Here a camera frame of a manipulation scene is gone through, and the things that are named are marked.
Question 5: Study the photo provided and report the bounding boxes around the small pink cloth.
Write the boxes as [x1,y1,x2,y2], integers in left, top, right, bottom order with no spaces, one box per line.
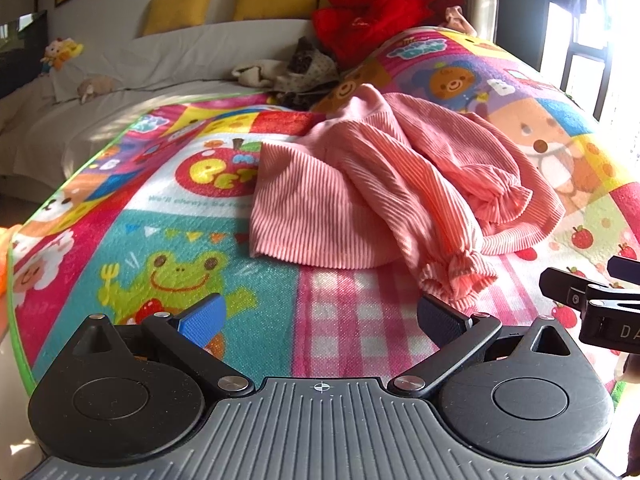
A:
[442,6,477,37]

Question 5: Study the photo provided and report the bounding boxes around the pink ribbed garment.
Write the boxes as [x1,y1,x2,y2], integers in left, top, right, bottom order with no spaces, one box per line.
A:
[250,84,565,311]

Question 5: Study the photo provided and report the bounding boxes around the dark television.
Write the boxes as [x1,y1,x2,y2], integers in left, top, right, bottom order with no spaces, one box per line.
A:
[0,11,49,98]

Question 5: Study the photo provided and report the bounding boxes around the red plush cushion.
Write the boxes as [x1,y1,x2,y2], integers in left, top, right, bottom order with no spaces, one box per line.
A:
[311,0,464,70]

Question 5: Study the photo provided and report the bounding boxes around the small beige plush toy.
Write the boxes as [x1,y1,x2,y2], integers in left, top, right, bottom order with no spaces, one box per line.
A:
[77,75,120,104]

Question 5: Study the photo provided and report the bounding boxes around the colourful cartoon play mat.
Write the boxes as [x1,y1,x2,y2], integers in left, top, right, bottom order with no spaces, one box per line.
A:
[8,27,639,388]

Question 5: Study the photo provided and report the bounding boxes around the yellow pillow left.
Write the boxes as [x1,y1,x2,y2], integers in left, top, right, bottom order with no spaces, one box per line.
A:
[141,0,210,36]

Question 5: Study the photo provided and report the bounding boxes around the orange object at edge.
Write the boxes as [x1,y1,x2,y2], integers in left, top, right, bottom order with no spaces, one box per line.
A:
[0,223,22,296]

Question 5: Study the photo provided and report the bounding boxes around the black window frame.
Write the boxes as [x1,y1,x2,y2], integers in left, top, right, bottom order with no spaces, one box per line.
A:
[542,0,613,119]

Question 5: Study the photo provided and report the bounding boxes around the yellow plush toy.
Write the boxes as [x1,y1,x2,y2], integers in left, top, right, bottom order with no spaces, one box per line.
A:
[40,38,84,75]

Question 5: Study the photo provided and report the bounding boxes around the beige and grey crumpled clothes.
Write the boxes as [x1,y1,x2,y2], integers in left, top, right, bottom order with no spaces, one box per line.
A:
[231,37,341,110]

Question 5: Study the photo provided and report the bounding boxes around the grey white sofa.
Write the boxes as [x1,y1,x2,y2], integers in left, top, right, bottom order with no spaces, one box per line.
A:
[1,20,314,188]

